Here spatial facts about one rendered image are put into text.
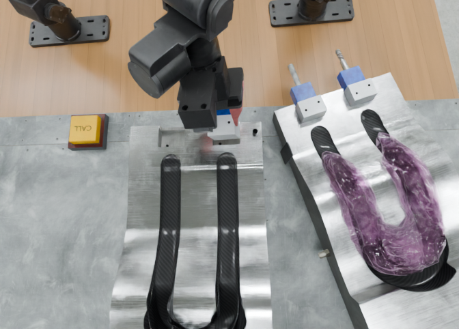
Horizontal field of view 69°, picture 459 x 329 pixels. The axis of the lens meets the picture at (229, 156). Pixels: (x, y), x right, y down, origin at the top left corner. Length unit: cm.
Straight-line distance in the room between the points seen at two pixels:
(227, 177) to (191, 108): 24
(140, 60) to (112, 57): 48
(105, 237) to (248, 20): 60
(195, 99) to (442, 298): 50
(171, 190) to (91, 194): 21
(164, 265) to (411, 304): 41
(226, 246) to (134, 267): 16
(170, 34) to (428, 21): 69
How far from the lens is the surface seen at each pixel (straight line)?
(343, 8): 92
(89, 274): 78
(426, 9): 99
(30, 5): 84
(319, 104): 70
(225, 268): 60
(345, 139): 71
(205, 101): 44
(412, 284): 70
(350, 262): 66
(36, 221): 84
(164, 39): 43
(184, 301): 59
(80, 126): 80
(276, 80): 80
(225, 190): 63
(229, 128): 59
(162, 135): 70
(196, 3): 40
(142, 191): 66
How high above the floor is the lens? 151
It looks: 75 degrees down
